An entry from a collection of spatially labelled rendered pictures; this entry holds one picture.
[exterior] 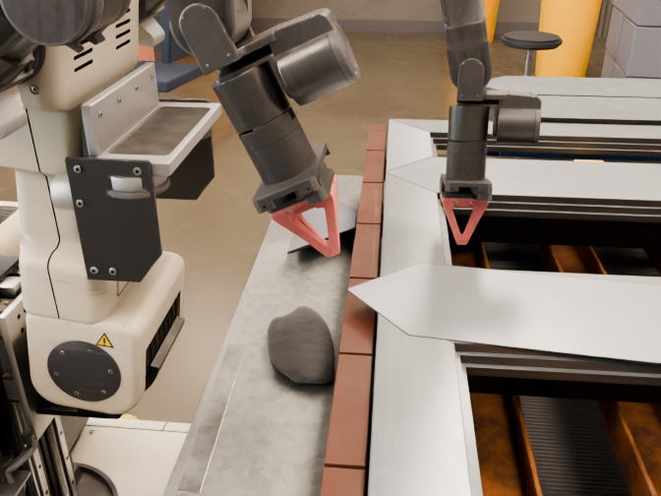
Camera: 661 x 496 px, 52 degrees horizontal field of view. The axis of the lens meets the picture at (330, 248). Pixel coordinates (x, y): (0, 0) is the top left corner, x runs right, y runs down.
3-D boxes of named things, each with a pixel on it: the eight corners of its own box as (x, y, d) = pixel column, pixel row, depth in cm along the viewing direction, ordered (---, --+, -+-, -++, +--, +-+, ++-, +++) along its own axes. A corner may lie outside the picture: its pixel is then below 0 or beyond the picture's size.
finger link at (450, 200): (480, 238, 107) (484, 178, 105) (486, 248, 100) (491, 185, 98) (436, 236, 107) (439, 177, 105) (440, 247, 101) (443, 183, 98)
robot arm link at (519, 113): (459, 54, 100) (457, 58, 92) (542, 54, 98) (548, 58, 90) (455, 136, 104) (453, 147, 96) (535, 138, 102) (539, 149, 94)
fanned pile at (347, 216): (363, 191, 162) (364, 175, 160) (353, 274, 128) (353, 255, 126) (312, 189, 163) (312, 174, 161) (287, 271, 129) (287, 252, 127)
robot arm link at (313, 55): (200, 0, 64) (170, 15, 57) (309, -57, 61) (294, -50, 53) (259, 114, 69) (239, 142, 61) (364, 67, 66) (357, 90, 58)
